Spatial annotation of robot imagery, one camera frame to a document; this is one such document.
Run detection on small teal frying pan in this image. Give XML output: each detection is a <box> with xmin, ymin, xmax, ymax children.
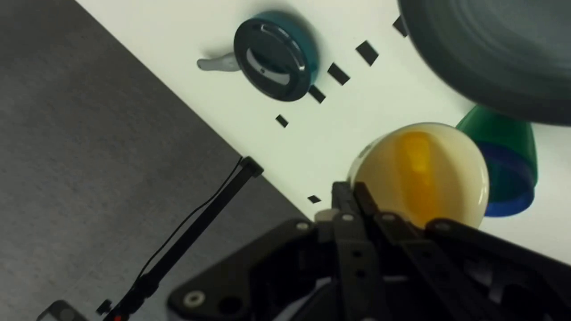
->
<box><xmin>196</xmin><ymin>9</ymin><xmax>321</xmax><ymax>104</ymax></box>

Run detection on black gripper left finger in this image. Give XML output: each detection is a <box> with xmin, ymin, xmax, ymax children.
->
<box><xmin>168</xmin><ymin>180</ymin><xmax>366</xmax><ymax>321</ymax></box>

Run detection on dark grey-green plate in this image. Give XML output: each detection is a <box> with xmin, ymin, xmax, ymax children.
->
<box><xmin>396</xmin><ymin>0</ymin><xmax>571</xmax><ymax>127</ymax></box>

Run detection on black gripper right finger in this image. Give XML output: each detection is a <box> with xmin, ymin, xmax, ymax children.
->
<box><xmin>355</xmin><ymin>182</ymin><xmax>571</xmax><ymax>321</ymax></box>

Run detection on cream bowl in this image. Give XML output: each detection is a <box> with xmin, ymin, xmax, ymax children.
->
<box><xmin>346</xmin><ymin>122</ymin><xmax>491</xmax><ymax>230</ymax></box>

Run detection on blue plastic cup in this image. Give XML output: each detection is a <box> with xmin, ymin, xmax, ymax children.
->
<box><xmin>484</xmin><ymin>141</ymin><xmax>539</xmax><ymax>220</ymax></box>

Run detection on green plastic cup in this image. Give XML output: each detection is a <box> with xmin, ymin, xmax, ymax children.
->
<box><xmin>455</xmin><ymin>104</ymin><xmax>539</xmax><ymax>180</ymax></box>

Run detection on black tripod stand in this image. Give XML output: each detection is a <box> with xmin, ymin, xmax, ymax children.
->
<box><xmin>96</xmin><ymin>156</ymin><xmax>266</xmax><ymax>321</ymax></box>

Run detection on yellow toy fry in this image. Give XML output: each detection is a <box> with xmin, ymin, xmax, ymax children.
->
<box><xmin>394</xmin><ymin>131</ymin><xmax>443</xmax><ymax>229</ymax></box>

